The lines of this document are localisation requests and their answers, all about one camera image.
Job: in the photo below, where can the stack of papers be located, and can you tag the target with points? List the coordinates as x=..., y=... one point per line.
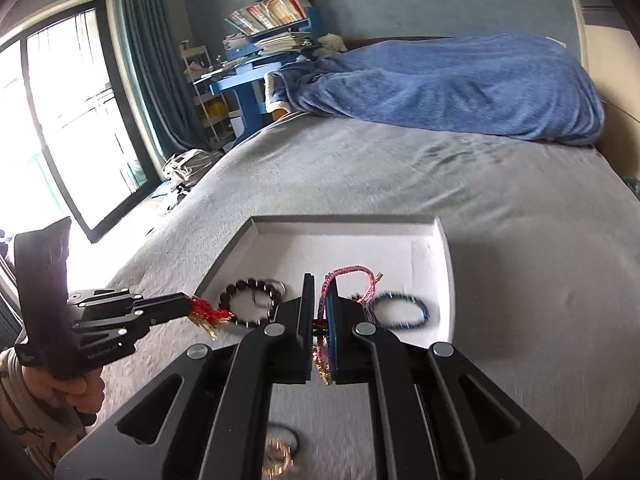
x=280, y=42

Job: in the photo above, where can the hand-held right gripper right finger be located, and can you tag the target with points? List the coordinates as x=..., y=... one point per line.
x=332, y=340

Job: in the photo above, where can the blue fleece blanket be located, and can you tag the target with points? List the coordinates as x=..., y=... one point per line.
x=450, y=90

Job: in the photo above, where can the white shelf rack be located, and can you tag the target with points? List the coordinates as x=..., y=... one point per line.
x=200, y=90

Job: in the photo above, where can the grey bed cover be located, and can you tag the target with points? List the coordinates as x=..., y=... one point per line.
x=500, y=240

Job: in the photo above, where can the person's left forearm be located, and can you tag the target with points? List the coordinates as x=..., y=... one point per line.
x=30, y=425

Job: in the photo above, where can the person's left hand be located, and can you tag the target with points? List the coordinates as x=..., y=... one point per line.
x=65, y=395

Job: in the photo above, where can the white plush toy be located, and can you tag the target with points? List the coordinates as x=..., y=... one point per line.
x=331, y=44

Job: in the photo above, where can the blue desk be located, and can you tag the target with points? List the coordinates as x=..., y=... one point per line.
x=250, y=100

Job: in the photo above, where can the grey cardboard box tray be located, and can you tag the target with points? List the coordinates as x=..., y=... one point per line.
x=350, y=250

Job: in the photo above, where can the yellow object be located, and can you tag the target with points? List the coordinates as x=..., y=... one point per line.
x=217, y=108

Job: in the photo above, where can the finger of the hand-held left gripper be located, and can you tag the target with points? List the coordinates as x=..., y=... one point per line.
x=165, y=316
x=165, y=302

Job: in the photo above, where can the row of books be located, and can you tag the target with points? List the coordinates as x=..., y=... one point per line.
x=270, y=12

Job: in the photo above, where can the teal curtain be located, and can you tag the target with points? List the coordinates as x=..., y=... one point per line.
x=150, y=60

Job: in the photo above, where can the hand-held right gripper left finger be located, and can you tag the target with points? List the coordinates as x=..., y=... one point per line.
x=300, y=340

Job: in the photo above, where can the silver bangle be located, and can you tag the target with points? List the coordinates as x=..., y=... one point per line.
x=280, y=292

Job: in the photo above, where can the black framed window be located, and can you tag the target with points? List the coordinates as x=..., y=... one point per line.
x=75, y=125

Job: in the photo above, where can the beige wardrobe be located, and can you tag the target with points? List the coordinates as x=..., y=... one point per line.
x=595, y=25

